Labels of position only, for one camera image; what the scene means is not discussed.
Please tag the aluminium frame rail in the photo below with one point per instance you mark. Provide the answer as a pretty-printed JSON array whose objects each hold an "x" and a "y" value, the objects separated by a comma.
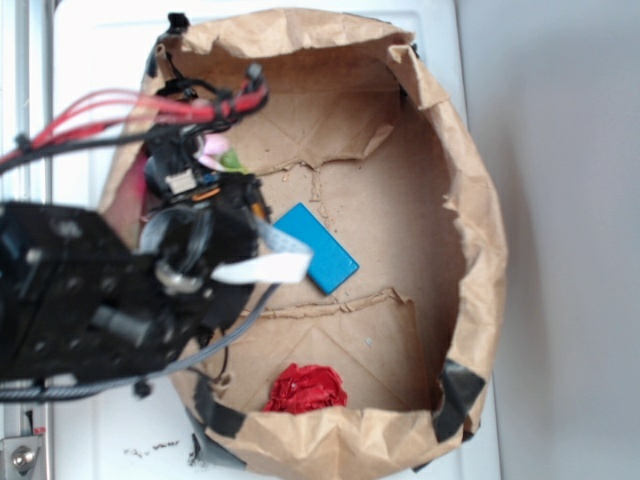
[{"x": 26, "y": 107}]

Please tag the pink plush bunny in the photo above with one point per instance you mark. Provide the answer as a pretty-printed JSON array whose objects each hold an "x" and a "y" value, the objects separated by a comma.
[{"x": 213, "y": 148}]

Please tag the brown paper bag bin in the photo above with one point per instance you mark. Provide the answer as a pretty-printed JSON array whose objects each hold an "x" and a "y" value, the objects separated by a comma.
[{"x": 358, "y": 130}]

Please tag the red crumpled paper ball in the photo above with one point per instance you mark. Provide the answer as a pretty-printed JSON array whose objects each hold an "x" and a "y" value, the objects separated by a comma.
[{"x": 301, "y": 389}]

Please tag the silver corner bracket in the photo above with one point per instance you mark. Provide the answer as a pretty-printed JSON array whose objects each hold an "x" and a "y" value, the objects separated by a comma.
[{"x": 19, "y": 456}]

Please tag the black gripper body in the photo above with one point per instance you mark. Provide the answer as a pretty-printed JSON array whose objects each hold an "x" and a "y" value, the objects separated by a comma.
[{"x": 191, "y": 199}]

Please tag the green plush toy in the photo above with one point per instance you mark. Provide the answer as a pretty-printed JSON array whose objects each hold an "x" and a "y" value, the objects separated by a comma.
[{"x": 231, "y": 163}]

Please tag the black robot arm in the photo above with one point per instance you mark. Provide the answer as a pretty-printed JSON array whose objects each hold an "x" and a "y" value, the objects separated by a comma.
[{"x": 79, "y": 298}]

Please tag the blue rectangular block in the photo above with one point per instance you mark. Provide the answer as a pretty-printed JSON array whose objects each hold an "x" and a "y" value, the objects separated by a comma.
[{"x": 331, "y": 265}]

